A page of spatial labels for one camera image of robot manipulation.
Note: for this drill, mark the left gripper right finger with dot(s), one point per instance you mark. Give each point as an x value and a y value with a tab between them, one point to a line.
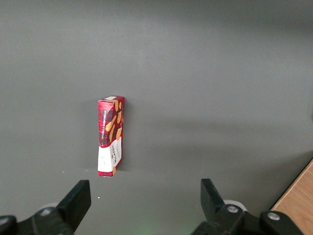
212	203

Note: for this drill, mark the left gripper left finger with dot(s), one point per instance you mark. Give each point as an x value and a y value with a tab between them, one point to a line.
73	205

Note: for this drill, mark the red tartan shortbread box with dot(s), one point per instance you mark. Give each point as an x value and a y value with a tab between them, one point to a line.
111	137

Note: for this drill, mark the wooden drawer cabinet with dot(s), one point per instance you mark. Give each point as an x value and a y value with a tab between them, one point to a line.
298	200

